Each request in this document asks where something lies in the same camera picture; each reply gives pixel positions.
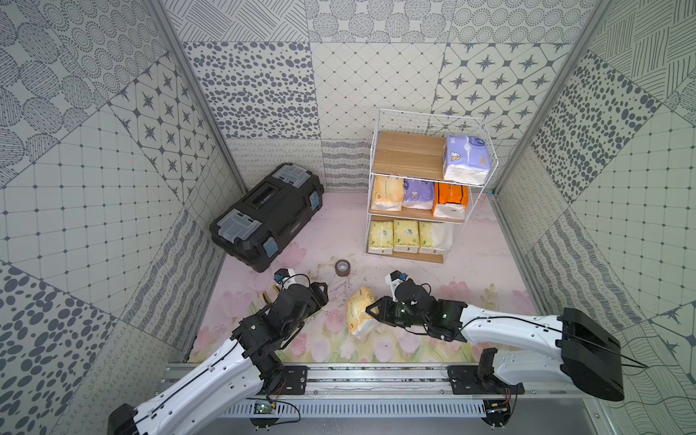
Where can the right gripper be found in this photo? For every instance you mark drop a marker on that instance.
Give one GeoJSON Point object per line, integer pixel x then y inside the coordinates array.
{"type": "Point", "coordinates": [385, 303]}

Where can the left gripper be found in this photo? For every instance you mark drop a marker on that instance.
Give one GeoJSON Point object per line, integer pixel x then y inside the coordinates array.
{"type": "Point", "coordinates": [314, 294]}

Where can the yellow tissue pack top shelf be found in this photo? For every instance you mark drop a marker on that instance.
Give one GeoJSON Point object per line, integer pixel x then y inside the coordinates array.
{"type": "Point", "coordinates": [359, 323]}

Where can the yellow tissue pack shelf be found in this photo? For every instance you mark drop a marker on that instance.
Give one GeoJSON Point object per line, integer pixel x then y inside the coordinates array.
{"type": "Point", "coordinates": [359, 323]}
{"type": "Point", "coordinates": [388, 193]}

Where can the purple tissue pack shelf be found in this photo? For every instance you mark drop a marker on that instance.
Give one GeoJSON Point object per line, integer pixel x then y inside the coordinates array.
{"type": "Point", "coordinates": [466, 160]}
{"type": "Point", "coordinates": [418, 195]}

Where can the purple tissue pack top shelf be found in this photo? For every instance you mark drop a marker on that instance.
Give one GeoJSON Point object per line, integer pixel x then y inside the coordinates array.
{"type": "Point", "coordinates": [466, 160]}

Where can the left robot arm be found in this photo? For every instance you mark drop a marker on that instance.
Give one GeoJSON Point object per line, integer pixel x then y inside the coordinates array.
{"type": "Point", "coordinates": [245, 365]}

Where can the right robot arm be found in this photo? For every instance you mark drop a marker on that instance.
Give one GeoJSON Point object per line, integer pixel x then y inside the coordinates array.
{"type": "Point", "coordinates": [570, 348]}

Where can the green tissue pack left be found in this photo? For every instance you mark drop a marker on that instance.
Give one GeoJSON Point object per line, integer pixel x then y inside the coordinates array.
{"type": "Point", "coordinates": [380, 238]}

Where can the green tissue pack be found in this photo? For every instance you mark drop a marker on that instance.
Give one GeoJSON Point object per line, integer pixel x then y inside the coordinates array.
{"type": "Point", "coordinates": [380, 238]}
{"type": "Point", "coordinates": [406, 236]}
{"type": "Point", "coordinates": [435, 237]}

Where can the green tissue pack middle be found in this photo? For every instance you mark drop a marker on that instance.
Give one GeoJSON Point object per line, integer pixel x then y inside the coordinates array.
{"type": "Point", "coordinates": [406, 236]}

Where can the green tissue pack right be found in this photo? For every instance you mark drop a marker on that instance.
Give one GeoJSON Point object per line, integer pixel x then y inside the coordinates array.
{"type": "Point", "coordinates": [435, 237]}

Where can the orange tissue pack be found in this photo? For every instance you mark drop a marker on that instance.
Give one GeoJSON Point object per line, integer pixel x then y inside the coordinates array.
{"type": "Point", "coordinates": [451, 201]}

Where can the brown tape roll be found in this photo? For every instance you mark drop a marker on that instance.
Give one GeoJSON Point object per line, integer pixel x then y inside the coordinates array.
{"type": "Point", "coordinates": [342, 268]}

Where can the black plastic toolbox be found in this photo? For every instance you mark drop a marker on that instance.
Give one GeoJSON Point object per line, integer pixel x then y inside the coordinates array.
{"type": "Point", "coordinates": [257, 228]}

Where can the green circuit board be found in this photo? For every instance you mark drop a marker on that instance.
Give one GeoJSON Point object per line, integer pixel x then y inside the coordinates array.
{"type": "Point", "coordinates": [264, 408]}

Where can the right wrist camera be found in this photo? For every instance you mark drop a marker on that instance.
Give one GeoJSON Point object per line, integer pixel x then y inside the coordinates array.
{"type": "Point", "coordinates": [396, 278]}

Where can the yellow handled pliers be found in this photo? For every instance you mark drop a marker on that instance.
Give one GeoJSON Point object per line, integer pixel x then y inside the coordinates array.
{"type": "Point", "coordinates": [269, 298]}

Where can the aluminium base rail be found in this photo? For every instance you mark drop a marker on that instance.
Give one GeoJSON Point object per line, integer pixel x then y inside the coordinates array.
{"type": "Point", "coordinates": [402, 381]}

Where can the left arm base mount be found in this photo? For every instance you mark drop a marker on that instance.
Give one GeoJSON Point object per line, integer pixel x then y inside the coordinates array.
{"type": "Point", "coordinates": [290, 380]}

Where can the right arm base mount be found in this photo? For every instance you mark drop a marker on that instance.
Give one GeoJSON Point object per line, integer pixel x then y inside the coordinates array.
{"type": "Point", "coordinates": [478, 378]}

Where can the white wire wooden shelf rack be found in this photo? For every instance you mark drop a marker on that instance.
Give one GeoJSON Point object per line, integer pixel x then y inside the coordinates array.
{"type": "Point", "coordinates": [427, 173]}

